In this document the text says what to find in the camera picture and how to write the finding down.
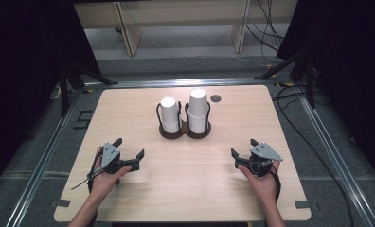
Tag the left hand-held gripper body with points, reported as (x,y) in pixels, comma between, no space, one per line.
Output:
(110,155)

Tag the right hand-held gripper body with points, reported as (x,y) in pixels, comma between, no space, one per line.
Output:
(264,153)

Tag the short stack of white cups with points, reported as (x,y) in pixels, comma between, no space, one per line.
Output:
(169,113)

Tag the tall stack of white cups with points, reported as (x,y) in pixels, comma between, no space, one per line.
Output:
(198,107)

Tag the person's left hand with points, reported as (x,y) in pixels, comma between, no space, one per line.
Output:
(103,183)

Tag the person's right hand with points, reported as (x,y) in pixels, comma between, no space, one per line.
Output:
(266,186)

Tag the dark round table grommet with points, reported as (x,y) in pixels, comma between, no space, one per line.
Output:
(215,98)

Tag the black tripod stand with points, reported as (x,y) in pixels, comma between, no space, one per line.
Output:
(64,88)
(308,75)

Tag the black curtain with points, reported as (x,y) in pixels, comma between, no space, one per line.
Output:
(24,78)
(353,78)

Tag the light wooden shelf unit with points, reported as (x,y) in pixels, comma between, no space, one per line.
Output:
(182,12)

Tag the metal floor rail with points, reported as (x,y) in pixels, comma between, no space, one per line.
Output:
(40,167)
(340,157)
(182,82)

